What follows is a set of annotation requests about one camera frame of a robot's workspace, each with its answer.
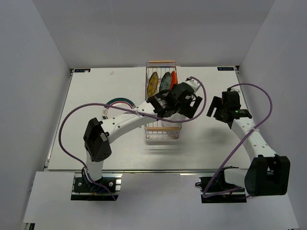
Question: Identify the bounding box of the orange plate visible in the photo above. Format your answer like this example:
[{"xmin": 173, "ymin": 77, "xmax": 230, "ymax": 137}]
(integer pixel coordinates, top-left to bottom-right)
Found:
[{"xmin": 170, "ymin": 71, "xmax": 178, "ymax": 89}]

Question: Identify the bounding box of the blue green floral plate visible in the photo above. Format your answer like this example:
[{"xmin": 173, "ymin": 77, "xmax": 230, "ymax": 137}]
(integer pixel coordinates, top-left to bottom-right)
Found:
[{"xmin": 159, "ymin": 72, "xmax": 172, "ymax": 91}]

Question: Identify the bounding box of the yellow patterned plate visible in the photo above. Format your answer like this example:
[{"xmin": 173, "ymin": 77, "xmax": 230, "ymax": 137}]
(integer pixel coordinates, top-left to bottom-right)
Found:
[{"xmin": 147, "ymin": 71, "xmax": 159, "ymax": 97}]

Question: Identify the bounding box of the white plate with red print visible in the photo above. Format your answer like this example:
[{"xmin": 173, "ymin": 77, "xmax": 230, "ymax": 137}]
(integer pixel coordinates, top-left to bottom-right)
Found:
[{"xmin": 101, "ymin": 97, "xmax": 136, "ymax": 120}]

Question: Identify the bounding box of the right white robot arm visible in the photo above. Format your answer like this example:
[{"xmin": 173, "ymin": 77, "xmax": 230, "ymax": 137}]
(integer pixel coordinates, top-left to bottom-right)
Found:
[{"xmin": 207, "ymin": 91, "xmax": 290, "ymax": 196}]

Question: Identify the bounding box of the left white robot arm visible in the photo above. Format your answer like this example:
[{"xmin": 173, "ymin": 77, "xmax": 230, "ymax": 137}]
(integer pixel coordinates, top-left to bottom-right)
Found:
[{"xmin": 83, "ymin": 79, "xmax": 202, "ymax": 191}]

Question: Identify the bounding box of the right blue table sticker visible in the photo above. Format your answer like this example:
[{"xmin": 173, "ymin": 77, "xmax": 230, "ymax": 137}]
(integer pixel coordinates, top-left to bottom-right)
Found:
[{"xmin": 217, "ymin": 67, "xmax": 234, "ymax": 71}]

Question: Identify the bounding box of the blue table sticker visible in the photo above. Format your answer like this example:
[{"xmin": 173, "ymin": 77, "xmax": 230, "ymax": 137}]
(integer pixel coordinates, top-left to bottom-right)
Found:
[
  {"xmin": 217, "ymin": 67, "xmax": 234, "ymax": 71},
  {"xmin": 74, "ymin": 69, "xmax": 91, "ymax": 73}
]

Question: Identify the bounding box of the left blue table sticker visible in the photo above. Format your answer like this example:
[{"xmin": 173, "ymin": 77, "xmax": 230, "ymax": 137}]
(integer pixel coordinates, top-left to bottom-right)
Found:
[{"xmin": 74, "ymin": 69, "xmax": 91, "ymax": 73}]

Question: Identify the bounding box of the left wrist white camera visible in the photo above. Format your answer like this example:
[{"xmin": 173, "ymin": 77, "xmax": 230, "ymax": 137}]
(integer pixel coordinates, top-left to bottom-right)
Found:
[{"xmin": 185, "ymin": 77, "xmax": 201, "ymax": 93}]

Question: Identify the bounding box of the metal wire dish rack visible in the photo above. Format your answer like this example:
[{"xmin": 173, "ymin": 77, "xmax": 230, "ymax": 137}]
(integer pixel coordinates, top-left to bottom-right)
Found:
[{"xmin": 144, "ymin": 60, "xmax": 182, "ymax": 141}]

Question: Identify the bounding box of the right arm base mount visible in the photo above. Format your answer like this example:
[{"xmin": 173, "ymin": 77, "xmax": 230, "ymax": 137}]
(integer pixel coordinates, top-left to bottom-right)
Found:
[{"xmin": 195, "ymin": 177, "xmax": 247, "ymax": 204}]

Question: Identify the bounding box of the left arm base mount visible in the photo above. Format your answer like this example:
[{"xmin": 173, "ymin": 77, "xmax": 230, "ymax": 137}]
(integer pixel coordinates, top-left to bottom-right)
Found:
[{"xmin": 71, "ymin": 176, "xmax": 119, "ymax": 201}]

